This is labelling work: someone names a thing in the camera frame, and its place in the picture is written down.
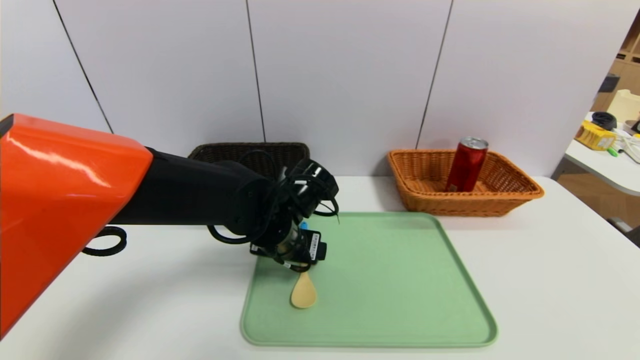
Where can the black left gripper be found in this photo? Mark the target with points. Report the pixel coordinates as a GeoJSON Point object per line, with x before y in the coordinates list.
{"type": "Point", "coordinates": [314, 246]}

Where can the red soda can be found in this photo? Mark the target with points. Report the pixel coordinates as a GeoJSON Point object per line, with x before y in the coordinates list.
{"type": "Point", "coordinates": [466, 167]}

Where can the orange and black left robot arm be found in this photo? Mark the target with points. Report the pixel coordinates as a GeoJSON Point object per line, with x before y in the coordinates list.
{"type": "Point", "coordinates": [60, 200]}

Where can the dark brown wicker basket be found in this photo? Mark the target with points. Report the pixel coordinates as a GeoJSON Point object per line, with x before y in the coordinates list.
{"type": "Point", "coordinates": [225, 151]}

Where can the orange wicker basket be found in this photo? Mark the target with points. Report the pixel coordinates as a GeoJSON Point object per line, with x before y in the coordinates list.
{"type": "Point", "coordinates": [450, 202]}

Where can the light green plastic tray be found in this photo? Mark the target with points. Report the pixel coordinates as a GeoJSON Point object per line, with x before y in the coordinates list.
{"type": "Point", "coordinates": [390, 300]}

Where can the yellow carton box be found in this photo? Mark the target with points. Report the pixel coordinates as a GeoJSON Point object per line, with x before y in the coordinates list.
{"type": "Point", "coordinates": [592, 137]}

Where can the green marker pen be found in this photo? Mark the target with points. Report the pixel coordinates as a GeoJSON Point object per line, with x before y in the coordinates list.
{"type": "Point", "coordinates": [611, 152]}

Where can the black tape roll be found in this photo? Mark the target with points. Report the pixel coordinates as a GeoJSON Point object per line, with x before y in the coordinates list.
{"type": "Point", "coordinates": [602, 121]}

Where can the dark grey box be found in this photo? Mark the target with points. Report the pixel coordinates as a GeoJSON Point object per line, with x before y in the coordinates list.
{"type": "Point", "coordinates": [607, 84]}

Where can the cream plastic container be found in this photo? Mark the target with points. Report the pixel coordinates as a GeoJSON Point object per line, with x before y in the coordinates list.
{"type": "Point", "coordinates": [625, 106]}

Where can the wooden shelf unit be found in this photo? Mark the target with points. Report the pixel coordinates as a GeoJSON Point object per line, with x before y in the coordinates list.
{"type": "Point", "coordinates": [627, 70]}

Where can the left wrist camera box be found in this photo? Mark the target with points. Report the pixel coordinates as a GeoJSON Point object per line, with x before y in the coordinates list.
{"type": "Point", "coordinates": [312, 182]}

